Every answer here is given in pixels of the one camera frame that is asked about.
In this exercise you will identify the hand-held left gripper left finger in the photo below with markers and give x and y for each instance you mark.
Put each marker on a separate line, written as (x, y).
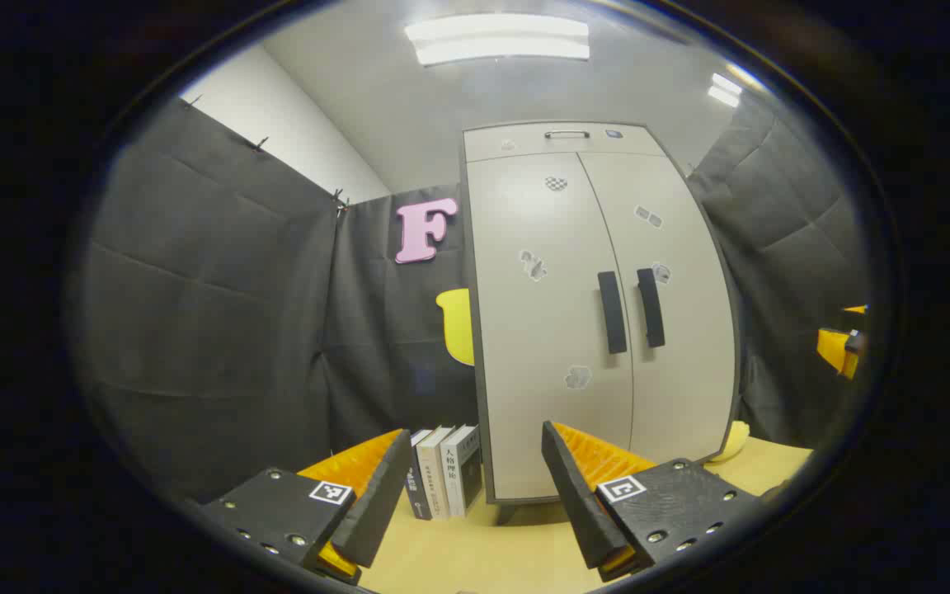
(376, 511)

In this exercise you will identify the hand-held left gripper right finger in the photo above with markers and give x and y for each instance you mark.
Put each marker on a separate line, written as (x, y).
(578, 503)

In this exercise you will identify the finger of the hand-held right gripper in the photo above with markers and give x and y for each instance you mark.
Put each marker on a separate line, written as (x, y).
(856, 310)
(834, 351)

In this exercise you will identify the grey shoe cabinet door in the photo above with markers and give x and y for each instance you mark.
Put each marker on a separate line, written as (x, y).
(689, 371)
(524, 330)

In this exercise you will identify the grey double-door shoe cabinet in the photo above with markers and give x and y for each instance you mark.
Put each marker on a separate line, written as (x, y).
(516, 144)

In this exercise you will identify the dark blue book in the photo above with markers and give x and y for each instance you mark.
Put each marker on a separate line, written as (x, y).
(419, 495)

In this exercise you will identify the beige book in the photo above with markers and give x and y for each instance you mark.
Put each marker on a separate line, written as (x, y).
(434, 478)

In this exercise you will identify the white and black book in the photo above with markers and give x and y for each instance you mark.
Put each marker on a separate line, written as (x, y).
(463, 470)

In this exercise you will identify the yellow plush toy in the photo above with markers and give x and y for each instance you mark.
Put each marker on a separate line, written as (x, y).
(735, 441)

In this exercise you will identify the black backdrop cloth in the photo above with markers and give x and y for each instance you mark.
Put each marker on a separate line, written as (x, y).
(219, 330)

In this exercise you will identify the small ceiling light panel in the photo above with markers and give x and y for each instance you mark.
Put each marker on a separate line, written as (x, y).
(724, 89)

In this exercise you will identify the large ceiling light panel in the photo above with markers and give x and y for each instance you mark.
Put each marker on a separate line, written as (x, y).
(500, 37)

